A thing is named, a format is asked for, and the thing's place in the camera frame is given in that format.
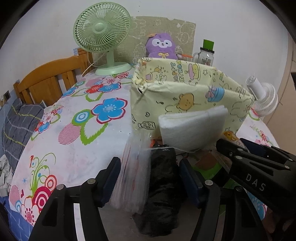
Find white crumpled cloth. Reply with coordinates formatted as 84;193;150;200
0;154;13;197

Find floral tablecloth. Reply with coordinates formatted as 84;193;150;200
9;67;280;230

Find green desk fan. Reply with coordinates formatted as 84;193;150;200
73;2;132;76

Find purple plush toy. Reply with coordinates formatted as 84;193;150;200
145;33;177;60

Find yellow cartoon fabric basket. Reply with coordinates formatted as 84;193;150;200
130;57;255;138

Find black plastic bag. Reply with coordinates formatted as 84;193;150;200
132;145;181;237

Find yellow cartoon paper pack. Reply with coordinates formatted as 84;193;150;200
222;131;245;148

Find grey plaid pillow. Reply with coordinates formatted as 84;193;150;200
1;98;44;171

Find glass mug jar green lid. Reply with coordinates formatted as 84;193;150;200
192;39;215;66

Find blue grid bedsheet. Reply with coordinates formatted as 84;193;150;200
1;99;33;240

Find white clip fan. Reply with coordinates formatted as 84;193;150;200
246;76;278;118

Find wall socket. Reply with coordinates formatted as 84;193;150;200
4;91;11;102

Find green tissue pack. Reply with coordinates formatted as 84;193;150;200
193;150;236;189

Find white towel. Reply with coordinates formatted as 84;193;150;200
159;105;228;152

